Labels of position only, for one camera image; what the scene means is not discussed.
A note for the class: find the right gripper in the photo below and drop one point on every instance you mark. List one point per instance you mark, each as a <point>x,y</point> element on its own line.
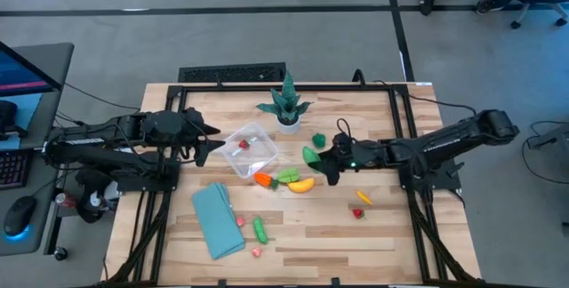
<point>342,154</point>

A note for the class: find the grey office desk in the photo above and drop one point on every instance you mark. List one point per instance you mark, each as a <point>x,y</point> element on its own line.
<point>49,61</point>

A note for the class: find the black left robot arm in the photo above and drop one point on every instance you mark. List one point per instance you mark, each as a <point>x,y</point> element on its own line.
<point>111,130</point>

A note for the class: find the red toy strawberry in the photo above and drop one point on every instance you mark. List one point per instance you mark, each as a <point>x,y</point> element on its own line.
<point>358,213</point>
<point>243,144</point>

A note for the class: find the black computer keyboard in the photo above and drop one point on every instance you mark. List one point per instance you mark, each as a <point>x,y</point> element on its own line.
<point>13,170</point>

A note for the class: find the pink toy candy piece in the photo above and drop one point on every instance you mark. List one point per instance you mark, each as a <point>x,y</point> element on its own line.
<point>256,252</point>
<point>240,221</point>

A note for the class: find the black computer mouse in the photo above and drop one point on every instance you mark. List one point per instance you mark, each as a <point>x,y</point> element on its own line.
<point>20,214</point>

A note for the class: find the computer monitor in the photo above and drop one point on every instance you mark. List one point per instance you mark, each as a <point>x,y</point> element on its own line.
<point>22,74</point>

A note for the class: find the yellow toy chili pepper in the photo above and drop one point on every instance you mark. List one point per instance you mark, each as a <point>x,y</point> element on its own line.
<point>363,197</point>

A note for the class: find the folded teal cloth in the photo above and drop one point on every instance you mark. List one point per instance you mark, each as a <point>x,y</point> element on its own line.
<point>218,221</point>

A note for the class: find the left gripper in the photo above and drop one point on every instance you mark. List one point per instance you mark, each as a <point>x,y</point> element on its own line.
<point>191,134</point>

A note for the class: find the black monitor stand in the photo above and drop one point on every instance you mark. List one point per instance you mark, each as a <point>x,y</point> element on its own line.
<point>8,119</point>

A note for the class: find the green toy bell pepper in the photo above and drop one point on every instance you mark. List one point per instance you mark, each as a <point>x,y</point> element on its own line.
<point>318,140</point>

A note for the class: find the grey metal floor stand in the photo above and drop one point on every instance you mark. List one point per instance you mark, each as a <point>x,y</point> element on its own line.
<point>551,138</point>

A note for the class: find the yellow toy banana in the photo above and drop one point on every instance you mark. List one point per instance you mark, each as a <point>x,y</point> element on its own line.
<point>301,186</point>

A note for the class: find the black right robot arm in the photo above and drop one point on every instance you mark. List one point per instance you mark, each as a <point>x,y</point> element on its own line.
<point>444,139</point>

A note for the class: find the light green toy lettuce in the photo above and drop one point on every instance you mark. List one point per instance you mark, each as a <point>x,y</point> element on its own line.
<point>289,175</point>

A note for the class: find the black floor vent grille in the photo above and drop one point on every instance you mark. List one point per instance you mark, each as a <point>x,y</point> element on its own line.
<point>231,74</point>

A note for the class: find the green toy cucumber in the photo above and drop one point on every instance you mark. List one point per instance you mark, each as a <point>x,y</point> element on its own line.
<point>260,231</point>

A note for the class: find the clear plastic tupperware container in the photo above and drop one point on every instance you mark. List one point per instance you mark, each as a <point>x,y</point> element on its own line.
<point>258,163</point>

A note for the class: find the black and white bottle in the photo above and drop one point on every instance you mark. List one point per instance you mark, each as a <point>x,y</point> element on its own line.
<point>95,200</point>

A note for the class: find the green toy corn husk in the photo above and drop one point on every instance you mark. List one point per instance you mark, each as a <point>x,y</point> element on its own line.
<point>310,154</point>

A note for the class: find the orange toy carrot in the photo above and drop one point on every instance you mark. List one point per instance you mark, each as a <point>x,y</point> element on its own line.
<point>263,179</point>

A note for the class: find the black desk leg caster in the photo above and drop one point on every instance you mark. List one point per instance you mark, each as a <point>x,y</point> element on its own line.
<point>60,253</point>

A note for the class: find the green plant in white pot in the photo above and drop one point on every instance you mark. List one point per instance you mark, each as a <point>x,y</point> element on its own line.
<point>288,114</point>

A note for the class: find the red drink can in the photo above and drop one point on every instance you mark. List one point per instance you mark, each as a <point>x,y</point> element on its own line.
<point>66,200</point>

